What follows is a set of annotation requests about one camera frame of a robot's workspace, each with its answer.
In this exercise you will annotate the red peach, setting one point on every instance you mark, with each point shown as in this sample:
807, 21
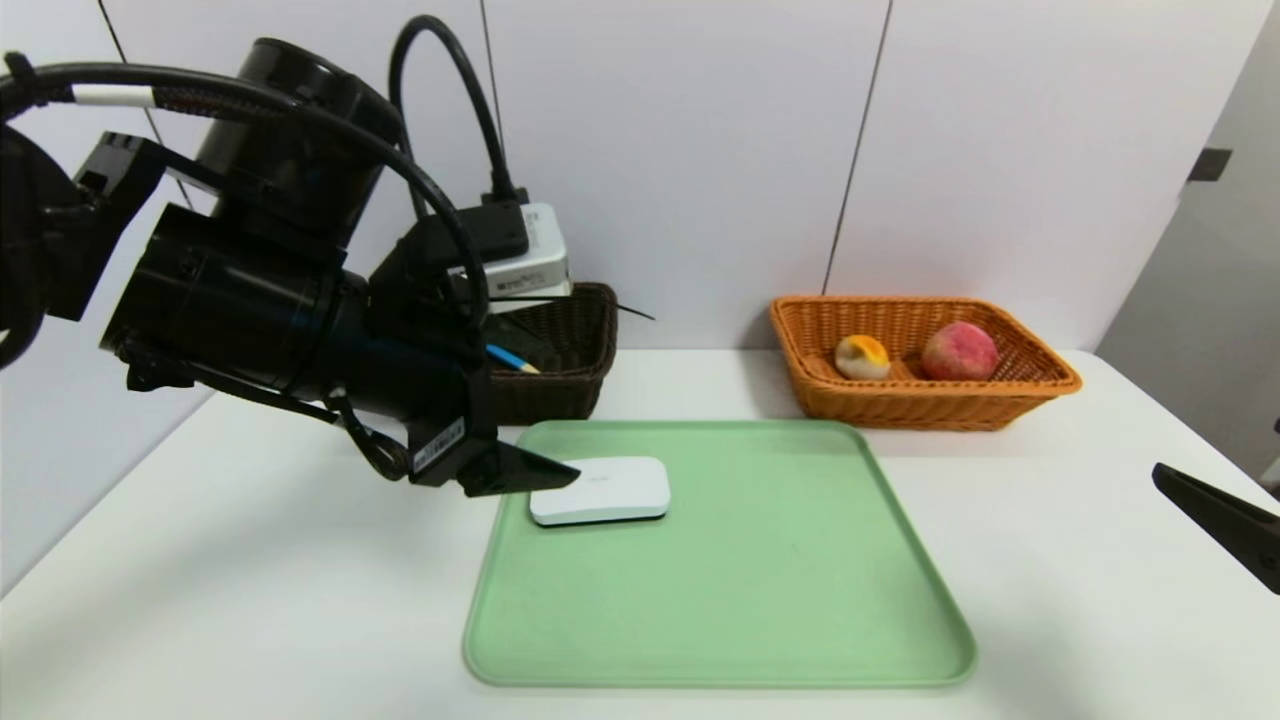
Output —
960, 352

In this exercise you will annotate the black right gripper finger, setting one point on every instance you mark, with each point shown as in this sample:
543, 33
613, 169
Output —
1225, 520

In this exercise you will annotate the orange wicker basket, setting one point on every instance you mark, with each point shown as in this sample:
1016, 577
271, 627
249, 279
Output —
860, 400

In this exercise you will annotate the white bun with orange top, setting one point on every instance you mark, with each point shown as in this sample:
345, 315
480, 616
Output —
863, 358

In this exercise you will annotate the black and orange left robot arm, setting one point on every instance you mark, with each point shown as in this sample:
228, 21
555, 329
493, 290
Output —
250, 290

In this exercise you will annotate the dark brown wicker basket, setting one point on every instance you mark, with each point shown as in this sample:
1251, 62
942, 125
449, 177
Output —
570, 350

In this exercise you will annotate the light green plastic tray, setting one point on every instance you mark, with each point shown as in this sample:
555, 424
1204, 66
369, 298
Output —
790, 580

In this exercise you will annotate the white router box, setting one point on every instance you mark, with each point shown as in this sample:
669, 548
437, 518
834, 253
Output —
615, 495

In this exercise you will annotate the dark wall plate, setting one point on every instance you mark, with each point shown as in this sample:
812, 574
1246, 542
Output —
1210, 166

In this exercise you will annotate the thin black zip tie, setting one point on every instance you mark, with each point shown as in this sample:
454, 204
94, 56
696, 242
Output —
600, 303

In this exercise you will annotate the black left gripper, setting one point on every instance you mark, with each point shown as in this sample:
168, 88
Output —
447, 445

